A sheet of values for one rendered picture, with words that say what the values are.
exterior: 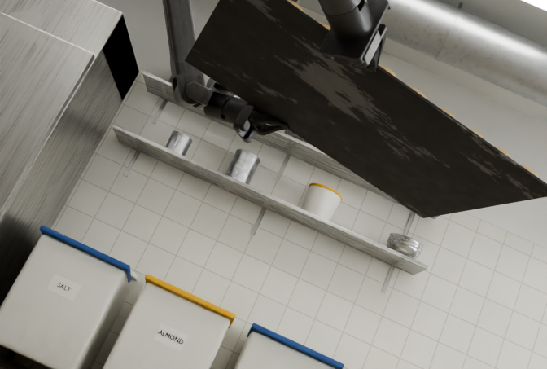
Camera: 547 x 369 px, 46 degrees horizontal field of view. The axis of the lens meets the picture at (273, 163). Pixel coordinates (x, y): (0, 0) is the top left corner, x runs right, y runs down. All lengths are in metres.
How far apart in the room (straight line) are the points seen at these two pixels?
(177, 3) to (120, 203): 3.16
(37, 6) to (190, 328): 2.04
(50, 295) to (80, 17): 1.58
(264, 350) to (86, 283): 1.03
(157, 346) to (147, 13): 2.47
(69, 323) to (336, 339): 1.69
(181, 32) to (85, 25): 2.61
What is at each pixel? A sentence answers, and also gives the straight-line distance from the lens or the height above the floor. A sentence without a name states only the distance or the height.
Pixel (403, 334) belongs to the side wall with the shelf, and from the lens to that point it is 4.46.
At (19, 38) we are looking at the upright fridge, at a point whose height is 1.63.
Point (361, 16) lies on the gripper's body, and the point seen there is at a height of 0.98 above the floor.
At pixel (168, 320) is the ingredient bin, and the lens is 3.65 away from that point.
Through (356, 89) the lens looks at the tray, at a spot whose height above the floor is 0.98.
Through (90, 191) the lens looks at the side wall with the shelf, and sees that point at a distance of 4.52.
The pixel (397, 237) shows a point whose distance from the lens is 4.27.
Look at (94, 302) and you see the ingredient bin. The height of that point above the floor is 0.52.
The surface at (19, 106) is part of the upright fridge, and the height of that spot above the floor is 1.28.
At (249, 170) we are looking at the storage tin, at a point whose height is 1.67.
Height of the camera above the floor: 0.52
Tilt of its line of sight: 17 degrees up
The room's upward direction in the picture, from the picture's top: 25 degrees clockwise
